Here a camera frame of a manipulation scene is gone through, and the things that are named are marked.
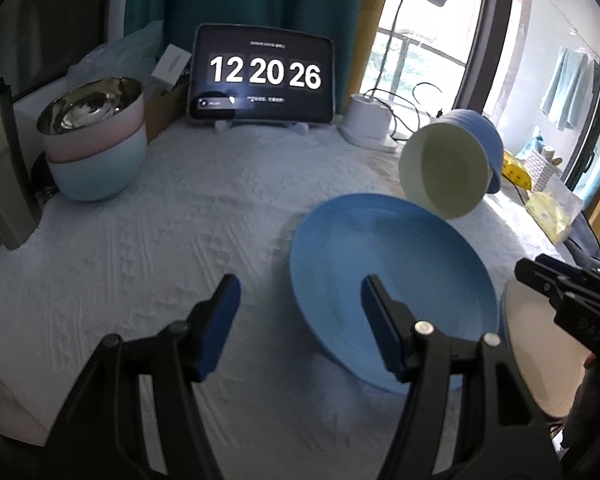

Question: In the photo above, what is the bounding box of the steel thermos flask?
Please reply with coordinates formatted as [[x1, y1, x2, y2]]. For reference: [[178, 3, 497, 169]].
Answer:
[[0, 77, 41, 251]]

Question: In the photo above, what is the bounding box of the blue plastic packet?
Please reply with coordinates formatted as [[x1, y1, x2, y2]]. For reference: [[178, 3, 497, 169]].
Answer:
[[520, 130, 543, 156]]

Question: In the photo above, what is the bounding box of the blue plate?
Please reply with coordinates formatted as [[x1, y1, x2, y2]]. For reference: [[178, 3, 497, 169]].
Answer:
[[289, 193, 499, 394]]

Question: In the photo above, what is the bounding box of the white red-dotted plate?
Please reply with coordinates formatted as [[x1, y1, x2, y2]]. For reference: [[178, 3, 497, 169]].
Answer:
[[500, 276, 593, 417]]

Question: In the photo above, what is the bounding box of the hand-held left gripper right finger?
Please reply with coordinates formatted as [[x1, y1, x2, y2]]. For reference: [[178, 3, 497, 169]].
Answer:
[[360, 274, 566, 480]]

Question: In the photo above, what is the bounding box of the person's right forearm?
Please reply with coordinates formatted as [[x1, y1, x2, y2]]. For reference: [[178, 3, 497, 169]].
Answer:
[[562, 365, 600, 466]]

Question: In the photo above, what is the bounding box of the small white card box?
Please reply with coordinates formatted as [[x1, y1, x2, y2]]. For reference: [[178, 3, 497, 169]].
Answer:
[[151, 44, 191, 93]]

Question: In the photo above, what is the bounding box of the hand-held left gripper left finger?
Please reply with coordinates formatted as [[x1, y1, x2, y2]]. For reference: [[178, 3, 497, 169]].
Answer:
[[45, 274, 242, 480]]

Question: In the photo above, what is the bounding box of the metal window railing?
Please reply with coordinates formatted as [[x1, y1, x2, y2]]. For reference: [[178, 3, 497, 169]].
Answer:
[[375, 25, 468, 106]]

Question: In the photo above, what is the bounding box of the yellow snack packet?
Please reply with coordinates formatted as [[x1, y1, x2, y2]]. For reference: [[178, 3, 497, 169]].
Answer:
[[500, 150, 533, 191]]

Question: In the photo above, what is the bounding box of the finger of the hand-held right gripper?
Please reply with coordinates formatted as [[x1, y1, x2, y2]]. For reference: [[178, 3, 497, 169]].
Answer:
[[514, 259, 600, 358], [534, 254, 600, 287]]

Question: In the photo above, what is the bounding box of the hanging light blue towel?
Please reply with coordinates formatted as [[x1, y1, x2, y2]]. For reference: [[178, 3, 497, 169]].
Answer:
[[540, 47, 596, 131]]

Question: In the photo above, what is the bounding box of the clear plastic bag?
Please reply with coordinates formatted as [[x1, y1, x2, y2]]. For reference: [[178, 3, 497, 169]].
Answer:
[[545, 180, 588, 226]]

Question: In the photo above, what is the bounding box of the black charger cable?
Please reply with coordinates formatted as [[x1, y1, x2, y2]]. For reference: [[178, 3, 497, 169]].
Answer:
[[412, 82, 451, 117], [500, 175, 531, 206]]

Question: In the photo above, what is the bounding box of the white desk lamp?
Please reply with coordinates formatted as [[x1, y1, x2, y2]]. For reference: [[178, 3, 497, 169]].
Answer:
[[339, 0, 451, 153]]

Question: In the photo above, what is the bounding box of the blue ribbed bowl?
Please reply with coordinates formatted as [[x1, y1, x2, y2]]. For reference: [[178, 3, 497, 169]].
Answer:
[[442, 109, 504, 194]]

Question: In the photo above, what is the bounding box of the black lamp cable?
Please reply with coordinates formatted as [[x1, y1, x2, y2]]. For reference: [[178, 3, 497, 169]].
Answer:
[[360, 87, 411, 111]]

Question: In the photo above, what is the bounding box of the yellow tissue packet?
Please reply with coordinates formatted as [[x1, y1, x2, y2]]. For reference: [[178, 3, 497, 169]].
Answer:
[[525, 192, 573, 246]]

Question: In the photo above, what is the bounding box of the white textured tablecloth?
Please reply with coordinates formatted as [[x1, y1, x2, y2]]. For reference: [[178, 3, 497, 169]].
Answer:
[[0, 110, 581, 480]]

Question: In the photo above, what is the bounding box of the cardboard box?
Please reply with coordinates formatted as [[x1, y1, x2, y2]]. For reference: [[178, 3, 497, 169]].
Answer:
[[142, 77, 191, 143]]

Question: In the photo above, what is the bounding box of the crumpled plastic bag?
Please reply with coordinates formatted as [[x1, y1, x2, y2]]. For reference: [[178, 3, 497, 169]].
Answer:
[[67, 20, 166, 96]]

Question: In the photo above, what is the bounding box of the white perforated basket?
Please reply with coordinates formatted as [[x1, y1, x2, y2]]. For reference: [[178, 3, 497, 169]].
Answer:
[[522, 147, 563, 193]]

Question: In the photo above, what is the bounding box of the black tablet clock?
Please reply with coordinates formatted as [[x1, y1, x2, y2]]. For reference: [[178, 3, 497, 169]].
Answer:
[[186, 23, 335, 125]]

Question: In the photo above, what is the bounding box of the yellow curtain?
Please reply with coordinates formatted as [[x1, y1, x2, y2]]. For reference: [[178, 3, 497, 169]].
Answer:
[[357, 0, 391, 98]]

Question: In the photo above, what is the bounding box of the light blue steel-lined bowl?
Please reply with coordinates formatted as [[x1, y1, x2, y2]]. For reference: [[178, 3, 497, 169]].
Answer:
[[47, 125, 147, 202]]

